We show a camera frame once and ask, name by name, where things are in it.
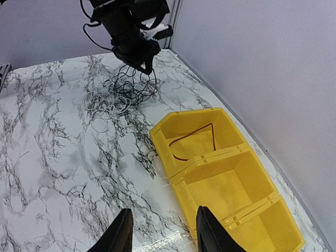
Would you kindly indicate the yellow bin middle compartment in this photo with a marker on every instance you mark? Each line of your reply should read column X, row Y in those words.
column 225, row 183

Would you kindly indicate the yellow bin right compartment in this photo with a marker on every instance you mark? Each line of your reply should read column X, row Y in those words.
column 270, row 227

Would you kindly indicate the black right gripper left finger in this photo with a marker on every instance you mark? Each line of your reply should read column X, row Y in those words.
column 118, row 236

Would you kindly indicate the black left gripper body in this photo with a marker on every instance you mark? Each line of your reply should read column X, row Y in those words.
column 134, row 47

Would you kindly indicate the aluminium frame right rear post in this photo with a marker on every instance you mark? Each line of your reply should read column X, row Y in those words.
column 173, row 21

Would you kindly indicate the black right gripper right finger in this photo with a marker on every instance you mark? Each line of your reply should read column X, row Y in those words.
column 211, row 235

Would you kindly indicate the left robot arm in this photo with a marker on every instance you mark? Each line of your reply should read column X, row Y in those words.
column 135, row 28

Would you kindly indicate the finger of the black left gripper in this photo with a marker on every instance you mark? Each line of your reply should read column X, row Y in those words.
column 136, row 64
column 148, row 61

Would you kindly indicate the yellow bin left compartment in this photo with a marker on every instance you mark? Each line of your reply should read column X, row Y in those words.
column 180, row 137

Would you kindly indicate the yellow bin compartment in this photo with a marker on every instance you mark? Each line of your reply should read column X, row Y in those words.
column 225, row 183
column 270, row 227
column 180, row 137

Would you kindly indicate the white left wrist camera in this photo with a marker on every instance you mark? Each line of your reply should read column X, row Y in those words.
column 158, row 32

